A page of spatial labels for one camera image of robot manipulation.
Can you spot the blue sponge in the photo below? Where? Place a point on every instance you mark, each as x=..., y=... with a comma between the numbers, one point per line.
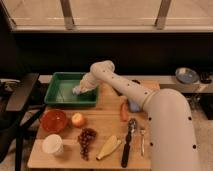
x=133, y=107

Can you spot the orange carrot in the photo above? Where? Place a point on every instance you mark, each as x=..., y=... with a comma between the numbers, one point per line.
x=123, y=112

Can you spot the black handled ice cream scoop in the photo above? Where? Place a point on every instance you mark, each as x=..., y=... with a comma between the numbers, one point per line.
x=132, y=125

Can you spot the dark object on ledge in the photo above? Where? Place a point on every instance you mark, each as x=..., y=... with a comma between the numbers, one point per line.
x=205, y=78

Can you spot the apple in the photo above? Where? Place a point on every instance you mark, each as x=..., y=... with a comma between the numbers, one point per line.
x=78, y=120

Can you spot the orange bowl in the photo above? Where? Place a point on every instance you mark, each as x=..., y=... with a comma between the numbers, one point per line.
x=54, y=121

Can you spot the white cup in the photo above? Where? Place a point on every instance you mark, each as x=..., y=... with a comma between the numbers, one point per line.
x=53, y=145

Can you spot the silver fork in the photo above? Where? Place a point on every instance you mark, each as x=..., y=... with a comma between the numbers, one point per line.
x=142, y=133

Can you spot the metal bowl on ledge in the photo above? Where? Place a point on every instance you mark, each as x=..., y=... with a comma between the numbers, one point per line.
x=186, y=75

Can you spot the green plastic tray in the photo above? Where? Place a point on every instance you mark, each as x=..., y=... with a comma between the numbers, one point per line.
x=60, y=91

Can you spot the light blue towel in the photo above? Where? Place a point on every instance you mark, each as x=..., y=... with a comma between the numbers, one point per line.
x=77, y=90

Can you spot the yellow banana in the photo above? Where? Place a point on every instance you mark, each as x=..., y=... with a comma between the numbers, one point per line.
x=109, y=147

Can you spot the black chair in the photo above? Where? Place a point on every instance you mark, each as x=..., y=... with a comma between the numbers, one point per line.
x=11, y=127

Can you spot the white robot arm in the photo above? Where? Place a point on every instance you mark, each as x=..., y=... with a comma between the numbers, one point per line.
x=172, y=133

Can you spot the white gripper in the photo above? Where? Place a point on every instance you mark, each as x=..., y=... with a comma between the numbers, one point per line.
x=88, y=83

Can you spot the bunch of dark grapes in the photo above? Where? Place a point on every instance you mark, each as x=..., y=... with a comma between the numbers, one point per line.
x=86, y=136

